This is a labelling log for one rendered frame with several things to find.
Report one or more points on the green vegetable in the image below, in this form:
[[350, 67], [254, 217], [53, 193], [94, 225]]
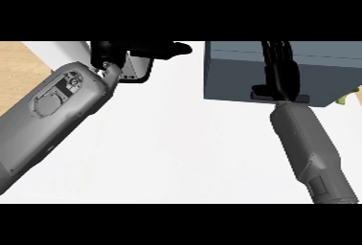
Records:
[[345, 99]]

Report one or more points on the blue-grey drawer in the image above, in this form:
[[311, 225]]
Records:
[[236, 76]]

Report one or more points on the grey black-rimmed object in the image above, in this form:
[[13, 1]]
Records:
[[138, 67]]

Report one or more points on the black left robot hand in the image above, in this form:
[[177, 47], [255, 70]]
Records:
[[113, 51]]

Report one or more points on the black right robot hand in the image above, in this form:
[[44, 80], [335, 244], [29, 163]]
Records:
[[282, 76]]

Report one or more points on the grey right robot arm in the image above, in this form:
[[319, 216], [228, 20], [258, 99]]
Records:
[[307, 146]]

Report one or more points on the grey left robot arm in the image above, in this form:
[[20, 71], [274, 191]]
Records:
[[45, 127]]

